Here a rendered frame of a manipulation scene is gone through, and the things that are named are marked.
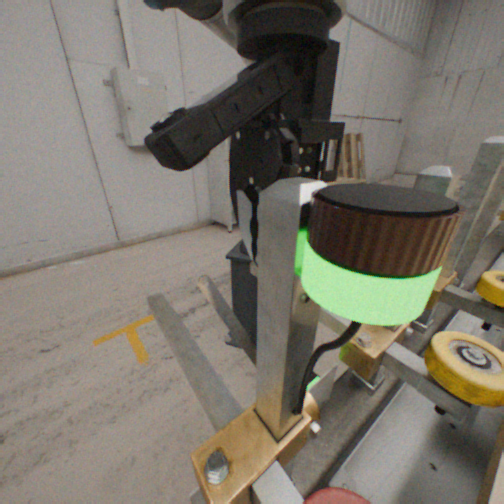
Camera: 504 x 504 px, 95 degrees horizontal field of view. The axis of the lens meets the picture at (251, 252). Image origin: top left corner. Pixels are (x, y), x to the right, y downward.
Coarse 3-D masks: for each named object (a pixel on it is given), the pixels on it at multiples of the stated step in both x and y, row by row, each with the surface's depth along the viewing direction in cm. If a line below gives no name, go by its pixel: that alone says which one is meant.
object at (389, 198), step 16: (320, 192) 11; (336, 192) 11; (352, 192) 11; (368, 192) 11; (384, 192) 11; (400, 192) 11; (416, 192) 11; (432, 192) 11; (352, 208) 9; (368, 208) 8; (384, 208) 8; (400, 208) 8; (416, 208) 8; (432, 208) 8; (448, 208) 8; (320, 256) 10; (368, 272) 9; (304, 304) 15; (352, 320) 13; (352, 336) 14; (320, 352) 16; (304, 384) 19
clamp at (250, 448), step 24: (312, 408) 26; (240, 432) 23; (264, 432) 23; (288, 432) 23; (312, 432) 25; (192, 456) 21; (240, 456) 21; (264, 456) 21; (288, 456) 24; (240, 480) 20
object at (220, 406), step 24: (168, 312) 40; (168, 336) 35; (192, 336) 35; (192, 360) 31; (192, 384) 30; (216, 384) 28; (216, 408) 26; (240, 408) 26; (216, 432) 26; (264, 480) 21; (288, 480) 21
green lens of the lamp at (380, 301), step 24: (312, 264) 11; (312, 288) 11; (336, 288) 10; (360, 288) 9; (384, 288) 9; (408, 288) 9; (432, 288) 10; (336, 312) 10; (360, 312) 10; (384, 312) 9; (408, 312) 10
